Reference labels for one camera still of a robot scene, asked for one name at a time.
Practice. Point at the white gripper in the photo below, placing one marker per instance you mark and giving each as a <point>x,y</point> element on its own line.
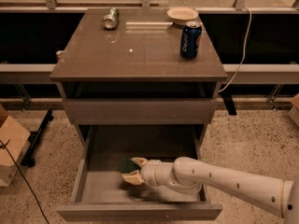
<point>149,172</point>

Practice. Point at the green yellow sponge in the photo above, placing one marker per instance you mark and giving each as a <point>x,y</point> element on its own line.
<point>126,166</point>

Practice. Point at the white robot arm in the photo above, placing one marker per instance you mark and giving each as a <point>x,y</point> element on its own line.
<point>186,176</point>

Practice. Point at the open grey middle drawer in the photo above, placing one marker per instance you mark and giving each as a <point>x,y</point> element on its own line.
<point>100,194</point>

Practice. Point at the closed grey top drawer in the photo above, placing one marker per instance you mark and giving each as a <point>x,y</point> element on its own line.
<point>144,112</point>

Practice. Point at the grey drawer cabinet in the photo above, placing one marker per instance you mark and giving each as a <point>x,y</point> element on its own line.
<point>140,59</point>

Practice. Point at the black floor stand bar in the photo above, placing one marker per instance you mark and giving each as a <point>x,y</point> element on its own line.
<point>34,138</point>

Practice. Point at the cardboard box left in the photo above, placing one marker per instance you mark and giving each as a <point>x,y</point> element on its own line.
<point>15,136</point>

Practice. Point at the cardboard box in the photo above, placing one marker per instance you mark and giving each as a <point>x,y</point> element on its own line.
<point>15,136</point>
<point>294,112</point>

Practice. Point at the red can behind cabinet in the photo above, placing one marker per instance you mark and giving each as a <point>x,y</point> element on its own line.
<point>59,54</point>

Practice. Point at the blue Pepsi can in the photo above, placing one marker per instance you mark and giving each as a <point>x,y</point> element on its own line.
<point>190,38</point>

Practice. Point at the green soda can lying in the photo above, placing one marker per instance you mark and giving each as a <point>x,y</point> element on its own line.
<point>111,18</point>

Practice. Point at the white shallow bowl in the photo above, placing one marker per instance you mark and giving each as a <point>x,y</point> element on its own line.
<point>181,15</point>

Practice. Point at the cardboard box right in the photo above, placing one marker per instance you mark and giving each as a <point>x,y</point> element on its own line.
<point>294,112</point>

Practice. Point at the black bracket behind cabinet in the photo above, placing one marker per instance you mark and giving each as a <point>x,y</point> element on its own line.
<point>227,98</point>

